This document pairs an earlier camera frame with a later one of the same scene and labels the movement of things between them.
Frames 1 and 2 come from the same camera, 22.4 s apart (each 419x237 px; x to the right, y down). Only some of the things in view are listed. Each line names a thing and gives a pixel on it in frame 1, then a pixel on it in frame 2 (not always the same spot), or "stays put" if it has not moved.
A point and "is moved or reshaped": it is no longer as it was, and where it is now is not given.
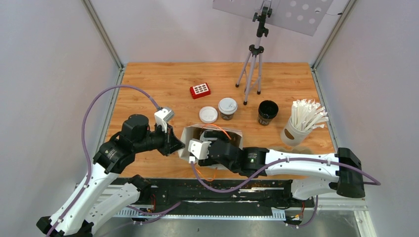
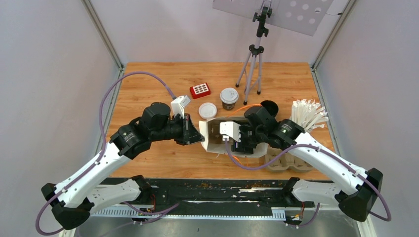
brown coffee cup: [227, 117] to [229, 104]
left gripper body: [163, 140] to [176, 129]
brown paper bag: [193, 132] is moved or reshaped
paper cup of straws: [305, 114] stays put
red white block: [200, 91] stays put
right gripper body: [223, 137] to [249, 138]
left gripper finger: [175, 144] to [190, 134]
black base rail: [221, 198] stays put
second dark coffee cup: [268, 110] stays put
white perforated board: [301, 16] stays put
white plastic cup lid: [228, 106] to [229, 95]
